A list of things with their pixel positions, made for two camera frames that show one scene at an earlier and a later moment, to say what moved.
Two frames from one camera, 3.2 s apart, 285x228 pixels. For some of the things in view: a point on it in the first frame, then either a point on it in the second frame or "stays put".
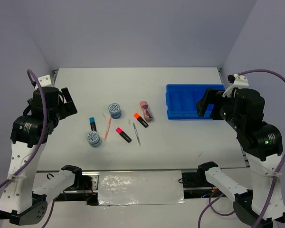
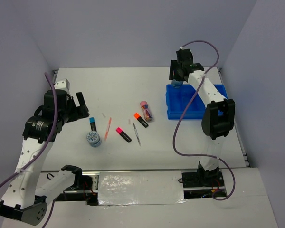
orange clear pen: [108, 128] stays put
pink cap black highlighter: [123, 134] stays put
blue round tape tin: [114, 110] → [176, 84]
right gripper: [210, 95] → [173, 73]
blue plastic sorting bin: [182, 99] stays put
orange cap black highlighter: [140, 119] stays put
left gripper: [68, 108] → [80, 111]
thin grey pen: [137, 134] stays put
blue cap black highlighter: [92, 121] stays put
